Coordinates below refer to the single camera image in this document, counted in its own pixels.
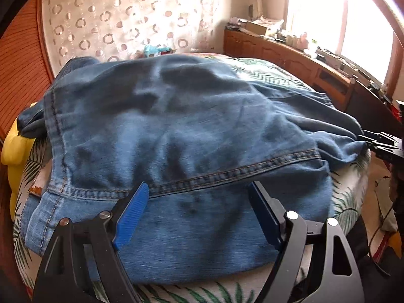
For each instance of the cardboard box on cabinet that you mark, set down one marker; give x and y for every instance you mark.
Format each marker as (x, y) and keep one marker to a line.
(257, 29)

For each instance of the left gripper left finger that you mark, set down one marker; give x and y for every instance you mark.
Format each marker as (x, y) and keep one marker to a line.
(64, 275)

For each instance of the wooden chair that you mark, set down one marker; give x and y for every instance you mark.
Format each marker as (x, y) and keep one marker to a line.
(367, 107)

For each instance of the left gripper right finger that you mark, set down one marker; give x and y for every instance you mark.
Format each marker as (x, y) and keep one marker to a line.
(314, 261)

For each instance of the window with wooden frame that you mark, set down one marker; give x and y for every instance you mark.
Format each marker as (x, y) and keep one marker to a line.
(354, 29)

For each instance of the yellow Pikachu plush toy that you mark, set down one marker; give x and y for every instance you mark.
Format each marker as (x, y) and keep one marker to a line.
(15, 154)

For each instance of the wooden louvered wardrobe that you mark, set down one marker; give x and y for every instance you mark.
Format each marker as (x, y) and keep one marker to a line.
(25, 69)

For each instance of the wooden side cabinet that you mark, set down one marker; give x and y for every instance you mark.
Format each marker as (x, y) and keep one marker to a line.
(313, 72)

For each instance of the light blue denim jeans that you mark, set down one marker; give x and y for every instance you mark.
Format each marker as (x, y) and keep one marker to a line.
(176, 164)

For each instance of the circle pattern sheer curtain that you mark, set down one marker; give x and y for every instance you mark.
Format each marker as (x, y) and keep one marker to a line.
(113, 30)

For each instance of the blue item on box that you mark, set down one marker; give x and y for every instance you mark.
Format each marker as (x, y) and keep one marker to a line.
(152, 51)

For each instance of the pink figurine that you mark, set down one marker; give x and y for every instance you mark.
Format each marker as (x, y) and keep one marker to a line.
(302, 42)

